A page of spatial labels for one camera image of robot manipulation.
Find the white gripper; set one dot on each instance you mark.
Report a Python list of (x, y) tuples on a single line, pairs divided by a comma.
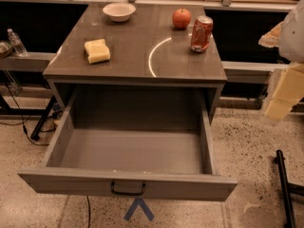
[(294, 37)]

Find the yellow sponge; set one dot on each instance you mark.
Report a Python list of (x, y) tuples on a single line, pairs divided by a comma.
[(97, 51)]

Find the grey cabinet with top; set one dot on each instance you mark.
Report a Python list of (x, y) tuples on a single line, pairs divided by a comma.
[(144, 51)]

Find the open grey top drawer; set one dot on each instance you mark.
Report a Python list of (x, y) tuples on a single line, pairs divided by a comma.
[(159, 136)]

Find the red soda can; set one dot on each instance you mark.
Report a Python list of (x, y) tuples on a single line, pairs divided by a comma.
[(201, 33)]

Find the red apple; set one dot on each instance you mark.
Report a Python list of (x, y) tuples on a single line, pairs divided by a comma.
[(181, 18)]

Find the black metal stand leg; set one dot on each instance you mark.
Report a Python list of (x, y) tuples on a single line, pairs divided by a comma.
[(287, 189)]

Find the white bowl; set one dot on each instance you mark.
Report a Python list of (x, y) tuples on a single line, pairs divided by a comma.
[(119, 12)]

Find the black table leg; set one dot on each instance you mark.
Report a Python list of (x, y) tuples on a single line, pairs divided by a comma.
[(35, 133)]

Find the clear plastic water bottle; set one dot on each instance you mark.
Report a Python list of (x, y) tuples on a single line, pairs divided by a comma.
[(17, 43)]

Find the bowl on side shelf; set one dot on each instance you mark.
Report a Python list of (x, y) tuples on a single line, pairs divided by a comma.
[(5, 49)]

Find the black drawer handle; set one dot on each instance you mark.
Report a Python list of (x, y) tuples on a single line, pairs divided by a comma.
[(133, 190)]

